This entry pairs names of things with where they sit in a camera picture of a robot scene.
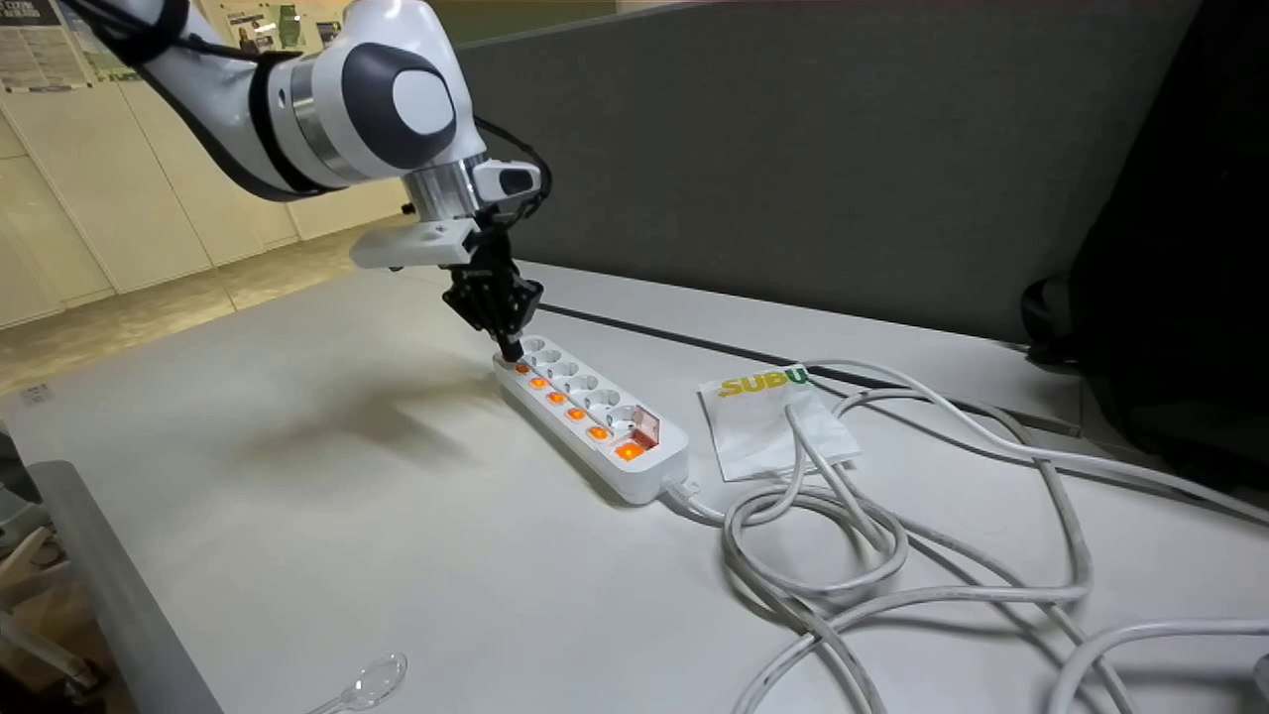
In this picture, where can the white sachet yellow print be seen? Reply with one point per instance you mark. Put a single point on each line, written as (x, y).
(748, 432)

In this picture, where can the clear plastic spoon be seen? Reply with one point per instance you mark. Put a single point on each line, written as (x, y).
(374, 682)

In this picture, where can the small dark photo sheet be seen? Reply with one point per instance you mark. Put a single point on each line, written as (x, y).
(331, 31)
(246, 31)

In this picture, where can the grey partition panel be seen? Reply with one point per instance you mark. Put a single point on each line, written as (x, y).
(819, 162)

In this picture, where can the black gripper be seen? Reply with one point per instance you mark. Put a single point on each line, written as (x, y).
(493, 247)

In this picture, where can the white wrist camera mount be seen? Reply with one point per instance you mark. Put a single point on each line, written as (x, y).
(411, 243)

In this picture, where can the white text poster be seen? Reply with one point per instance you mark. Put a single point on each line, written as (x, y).
(35, 60)

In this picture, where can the white multi-socket power strip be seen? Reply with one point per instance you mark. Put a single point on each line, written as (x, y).
(598, 421)

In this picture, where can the small green sheet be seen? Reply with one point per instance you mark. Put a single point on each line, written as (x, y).
(292, 26)

